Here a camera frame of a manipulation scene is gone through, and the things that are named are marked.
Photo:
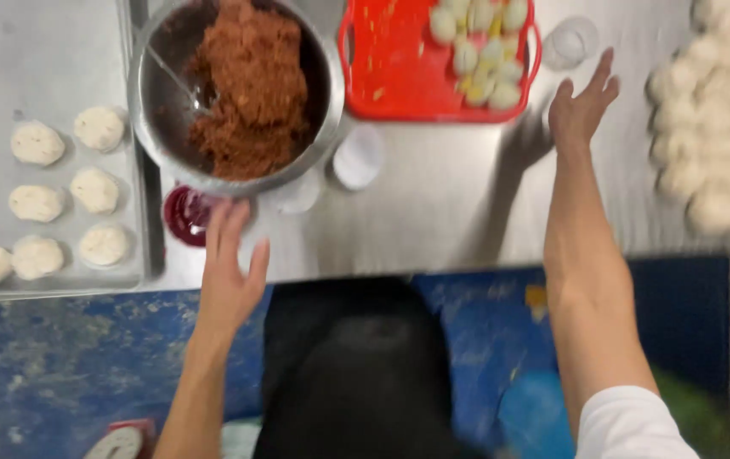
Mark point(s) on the person's left hand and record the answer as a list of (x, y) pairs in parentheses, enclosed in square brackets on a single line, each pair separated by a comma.
[(228, 287)]

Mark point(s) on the person's right hand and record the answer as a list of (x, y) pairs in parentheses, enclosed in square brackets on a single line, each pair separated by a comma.
[(574, 118)]

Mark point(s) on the clear plastic cup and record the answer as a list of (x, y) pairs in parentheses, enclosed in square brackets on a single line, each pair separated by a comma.
[(570, 43)]

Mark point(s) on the dark red round container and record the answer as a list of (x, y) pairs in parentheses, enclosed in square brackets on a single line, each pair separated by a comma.
[(185, 213)]

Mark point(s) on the pile of peeled boiled eggs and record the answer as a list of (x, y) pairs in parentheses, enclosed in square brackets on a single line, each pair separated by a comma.
[(486, 57)]

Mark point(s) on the translucent plastic lid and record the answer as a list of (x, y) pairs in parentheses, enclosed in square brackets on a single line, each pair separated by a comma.
[(298, 192)]

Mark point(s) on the heap of raw dough balls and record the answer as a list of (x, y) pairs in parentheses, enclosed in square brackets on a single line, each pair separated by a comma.
[(715, 121)]

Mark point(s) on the person's black apron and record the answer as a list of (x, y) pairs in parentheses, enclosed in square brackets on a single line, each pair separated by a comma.
[(355, 376)]

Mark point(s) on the small white plastic cup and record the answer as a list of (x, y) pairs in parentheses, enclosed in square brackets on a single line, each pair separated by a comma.
[(357, 158)]

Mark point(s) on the red plastic basket tray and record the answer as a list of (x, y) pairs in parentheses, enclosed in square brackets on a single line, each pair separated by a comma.
[(396, 70)]

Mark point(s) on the large metal mixing bowl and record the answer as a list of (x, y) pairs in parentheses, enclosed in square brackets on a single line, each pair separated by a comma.
[(148, 121)]

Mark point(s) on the red and white kitchen scale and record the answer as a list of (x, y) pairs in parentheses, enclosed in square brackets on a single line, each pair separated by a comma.
[(124, 441)]

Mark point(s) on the brown minced filling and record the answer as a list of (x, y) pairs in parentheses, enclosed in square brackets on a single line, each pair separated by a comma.
[(250, 95)]

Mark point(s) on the metal spoon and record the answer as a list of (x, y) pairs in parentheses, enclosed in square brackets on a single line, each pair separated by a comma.
[(176, 76)]

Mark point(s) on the group of filled dough buns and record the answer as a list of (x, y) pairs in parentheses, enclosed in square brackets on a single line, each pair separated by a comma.
[(36, 143)]

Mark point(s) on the blue plastic object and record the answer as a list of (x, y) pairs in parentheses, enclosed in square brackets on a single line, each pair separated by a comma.
[(534, 414)]

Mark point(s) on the metal baking tray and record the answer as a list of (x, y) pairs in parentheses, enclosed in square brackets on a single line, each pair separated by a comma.
[(33, 57)]

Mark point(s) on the person's white sleeve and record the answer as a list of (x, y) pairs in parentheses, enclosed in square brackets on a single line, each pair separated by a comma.
[(632, 424)]

